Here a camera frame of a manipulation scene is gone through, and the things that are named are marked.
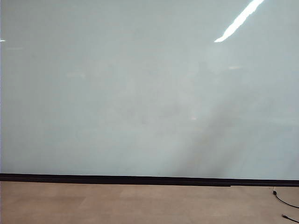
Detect white glossy whiteboard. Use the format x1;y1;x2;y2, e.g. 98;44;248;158
0;0;299;181

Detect black whiteboard pen tray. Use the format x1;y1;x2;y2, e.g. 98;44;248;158
0;179;232;188

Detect black whiteboard frame rail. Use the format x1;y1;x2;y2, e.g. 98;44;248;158
0;173;299;187

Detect black cable with plug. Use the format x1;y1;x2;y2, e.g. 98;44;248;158
272;186;299;209

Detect thin black cable end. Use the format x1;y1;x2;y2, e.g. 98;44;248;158
281;213;299;224

